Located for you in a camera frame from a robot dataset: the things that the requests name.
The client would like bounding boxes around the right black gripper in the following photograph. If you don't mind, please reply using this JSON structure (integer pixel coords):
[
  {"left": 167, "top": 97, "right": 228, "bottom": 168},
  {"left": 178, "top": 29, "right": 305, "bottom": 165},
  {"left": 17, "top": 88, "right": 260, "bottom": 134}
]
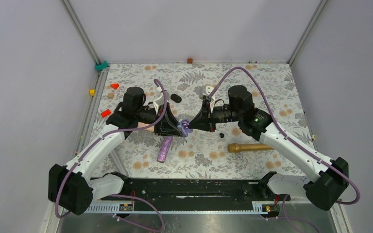
[{"left": 188, "top": 100, "right": 242, "bottom": 133}]

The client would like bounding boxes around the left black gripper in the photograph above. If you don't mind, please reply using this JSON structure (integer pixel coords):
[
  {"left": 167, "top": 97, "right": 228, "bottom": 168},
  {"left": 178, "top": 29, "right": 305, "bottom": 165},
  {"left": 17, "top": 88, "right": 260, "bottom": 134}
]
[{"left": 136, "top": 102, "right": 184, "bottom": 136}]

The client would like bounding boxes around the lavender earbud charging case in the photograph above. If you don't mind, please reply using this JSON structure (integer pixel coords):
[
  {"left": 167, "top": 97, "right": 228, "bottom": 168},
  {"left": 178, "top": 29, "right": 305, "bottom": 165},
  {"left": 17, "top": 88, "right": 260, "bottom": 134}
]
[{"left": 179, "top": 119, "right": 193, "bottom": 137}]

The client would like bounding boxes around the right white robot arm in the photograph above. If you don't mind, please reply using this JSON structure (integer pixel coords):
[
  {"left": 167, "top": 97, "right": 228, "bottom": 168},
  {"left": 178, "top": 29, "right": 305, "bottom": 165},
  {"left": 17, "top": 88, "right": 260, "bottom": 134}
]
[{"left": 189, "top": 85, "right": 349, "bottom": 211}]

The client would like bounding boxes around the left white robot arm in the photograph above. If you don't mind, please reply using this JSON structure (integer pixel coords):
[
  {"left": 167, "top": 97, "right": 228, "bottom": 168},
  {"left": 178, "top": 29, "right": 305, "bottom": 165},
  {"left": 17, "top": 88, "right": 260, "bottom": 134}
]
[{"left": 48, "top": 87, "right": 192, "bottom": 215}]

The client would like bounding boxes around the black oval earbud case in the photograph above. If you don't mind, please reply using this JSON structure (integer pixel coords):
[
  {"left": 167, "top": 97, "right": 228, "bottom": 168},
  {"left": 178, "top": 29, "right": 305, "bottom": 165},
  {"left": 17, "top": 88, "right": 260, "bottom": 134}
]
[{"left": 170, "top": 93, "right": 182, "bottom": 103}]

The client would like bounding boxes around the purple glitter microphone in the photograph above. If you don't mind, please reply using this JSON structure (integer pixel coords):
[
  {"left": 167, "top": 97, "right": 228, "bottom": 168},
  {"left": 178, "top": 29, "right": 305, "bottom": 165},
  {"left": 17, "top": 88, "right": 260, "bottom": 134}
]
[{"left": 156, "top": 136, "right": 173, "bottom": 163}]

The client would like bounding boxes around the peach pink microphone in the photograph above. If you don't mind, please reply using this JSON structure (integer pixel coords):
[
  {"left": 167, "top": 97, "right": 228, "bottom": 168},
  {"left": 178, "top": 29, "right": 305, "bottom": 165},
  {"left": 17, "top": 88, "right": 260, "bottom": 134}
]
[{"left": 137, "top": 122, "right": 154, "bottom": 132}]

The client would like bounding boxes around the gold microphone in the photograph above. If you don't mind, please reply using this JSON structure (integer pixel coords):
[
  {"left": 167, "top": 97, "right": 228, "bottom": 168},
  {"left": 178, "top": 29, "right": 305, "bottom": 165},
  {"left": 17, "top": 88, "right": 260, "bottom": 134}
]
[{"left": 227, "top": 143, "right": 273, "bottom": 153}]

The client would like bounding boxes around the floral table mat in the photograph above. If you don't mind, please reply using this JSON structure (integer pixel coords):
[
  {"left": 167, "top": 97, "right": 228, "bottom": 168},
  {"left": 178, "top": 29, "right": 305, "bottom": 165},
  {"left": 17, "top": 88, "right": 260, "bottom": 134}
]
[{"left": 91, "top": 63, "right": 313, "bottom": 179}]

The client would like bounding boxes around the red rectangular block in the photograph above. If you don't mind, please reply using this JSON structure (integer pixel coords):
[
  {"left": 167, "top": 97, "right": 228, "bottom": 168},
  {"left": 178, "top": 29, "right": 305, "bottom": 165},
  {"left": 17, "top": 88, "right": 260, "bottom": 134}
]
[{"left": 101, "top": 109, "right": 112, "bottom": 118}]

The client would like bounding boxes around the red triangular block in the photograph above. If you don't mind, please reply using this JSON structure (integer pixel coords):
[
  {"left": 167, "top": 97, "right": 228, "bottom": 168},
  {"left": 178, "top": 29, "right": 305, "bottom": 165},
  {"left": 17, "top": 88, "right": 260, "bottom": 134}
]
[{"left": 110, "top": 83, "right": 119, "bottom": 90}]

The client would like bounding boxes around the teal clamp block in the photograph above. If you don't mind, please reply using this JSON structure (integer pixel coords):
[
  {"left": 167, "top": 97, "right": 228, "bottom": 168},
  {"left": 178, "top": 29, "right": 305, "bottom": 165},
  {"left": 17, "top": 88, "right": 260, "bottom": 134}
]
[{"left": 94, "top": 61, "right": 109, "bottom": 71}]

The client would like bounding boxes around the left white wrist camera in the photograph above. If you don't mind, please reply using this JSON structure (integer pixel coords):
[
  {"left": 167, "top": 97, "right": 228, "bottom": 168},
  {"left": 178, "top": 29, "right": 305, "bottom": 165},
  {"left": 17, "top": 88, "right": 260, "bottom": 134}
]
[{"left": 153, "top": 93, "right": 168, "bottom": 114}]

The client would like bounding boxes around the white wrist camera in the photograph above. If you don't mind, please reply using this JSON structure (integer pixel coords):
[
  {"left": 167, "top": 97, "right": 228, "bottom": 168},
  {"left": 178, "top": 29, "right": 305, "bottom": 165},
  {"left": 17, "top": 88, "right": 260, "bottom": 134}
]
[
  {"left": 198, "top": 85, "right": 214, "bottom": 100},
  {"left": 153, "top": 93, "right": 168, "bottom": 114}
]

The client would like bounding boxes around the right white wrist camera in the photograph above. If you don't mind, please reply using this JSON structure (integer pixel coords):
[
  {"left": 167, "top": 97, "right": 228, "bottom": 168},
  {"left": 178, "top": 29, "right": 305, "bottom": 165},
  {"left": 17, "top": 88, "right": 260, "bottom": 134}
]
[{"left": 198, "top": 85, "right": 214, "bottom": 100}]

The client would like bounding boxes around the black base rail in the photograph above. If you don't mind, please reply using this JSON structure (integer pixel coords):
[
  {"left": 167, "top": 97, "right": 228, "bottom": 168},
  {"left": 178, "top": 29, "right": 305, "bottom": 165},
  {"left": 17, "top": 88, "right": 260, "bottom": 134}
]
[{"left": 119, "top": 177, "right": 290, "bottom": 213}]

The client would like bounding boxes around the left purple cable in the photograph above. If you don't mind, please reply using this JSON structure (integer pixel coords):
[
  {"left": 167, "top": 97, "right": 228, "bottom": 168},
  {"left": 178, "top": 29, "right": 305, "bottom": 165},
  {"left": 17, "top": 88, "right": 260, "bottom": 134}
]
[{"left": 54, "top": 79, "right": 169, "bottom": 233}]

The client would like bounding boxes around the purple cable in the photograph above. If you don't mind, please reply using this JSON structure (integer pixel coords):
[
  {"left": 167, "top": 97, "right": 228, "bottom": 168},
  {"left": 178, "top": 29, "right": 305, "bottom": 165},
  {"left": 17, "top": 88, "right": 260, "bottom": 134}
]
[
  {"left": 208, "top": 67, "right": 361, "bottom": 233},
  {"left": 54, "top": 79, "right": 169, "bottom": 233}
]

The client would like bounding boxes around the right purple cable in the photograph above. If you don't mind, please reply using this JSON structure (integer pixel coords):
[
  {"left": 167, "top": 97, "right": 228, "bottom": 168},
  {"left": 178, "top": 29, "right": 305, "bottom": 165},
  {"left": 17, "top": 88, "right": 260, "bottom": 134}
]
[{"left": 208, "top": 67, "right": 361, "bottom": 233}]

